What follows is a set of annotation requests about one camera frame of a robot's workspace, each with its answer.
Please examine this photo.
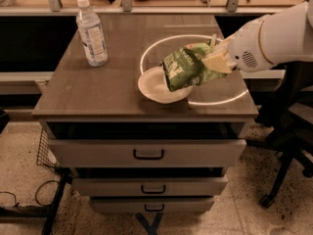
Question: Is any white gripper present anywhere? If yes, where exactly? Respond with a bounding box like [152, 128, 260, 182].
[201, 16, 274, 73]

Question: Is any green jalapeno chip bag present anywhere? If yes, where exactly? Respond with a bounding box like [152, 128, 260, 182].
[162, 42, 228, 92]

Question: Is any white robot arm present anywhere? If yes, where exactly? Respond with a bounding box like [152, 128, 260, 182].
[201, 0, 313, 73]

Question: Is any white paper bowl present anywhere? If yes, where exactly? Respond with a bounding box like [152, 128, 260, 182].
[138, 67, 193, 104]

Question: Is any black office chair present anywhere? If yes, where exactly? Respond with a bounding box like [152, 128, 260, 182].
[246, 62, 313, 208]

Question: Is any grey drawer cabinet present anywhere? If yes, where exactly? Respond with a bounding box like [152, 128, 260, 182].
[33, 15, 257, 212]

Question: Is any clear plastic water bottle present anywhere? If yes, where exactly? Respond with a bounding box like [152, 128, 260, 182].
[76, 0, 109, 67]

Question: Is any top grey drawer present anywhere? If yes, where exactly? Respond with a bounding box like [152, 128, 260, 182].
[48, 139, 246, 168]

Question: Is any grey drawer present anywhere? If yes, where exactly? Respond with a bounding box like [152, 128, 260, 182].
[48, 139, 246, 168]
[89, 197, 214, 213]
[72, 176, 228, 197]

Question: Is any middle grey drawer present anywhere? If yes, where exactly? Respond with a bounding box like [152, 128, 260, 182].
[72, 176, 228, 197]

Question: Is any bottom grey drawer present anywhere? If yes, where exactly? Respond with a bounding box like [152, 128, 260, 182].
[89, 197, 214, 213]

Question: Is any black metal table leg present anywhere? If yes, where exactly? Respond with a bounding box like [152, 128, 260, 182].
[0, 169, 72, 235]

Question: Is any black wire mesh basket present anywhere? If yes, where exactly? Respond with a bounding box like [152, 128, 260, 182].
[36, 130, 58, 171]

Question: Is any black floor cable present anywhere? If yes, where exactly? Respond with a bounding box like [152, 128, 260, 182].
[0, 179, 61, 211]

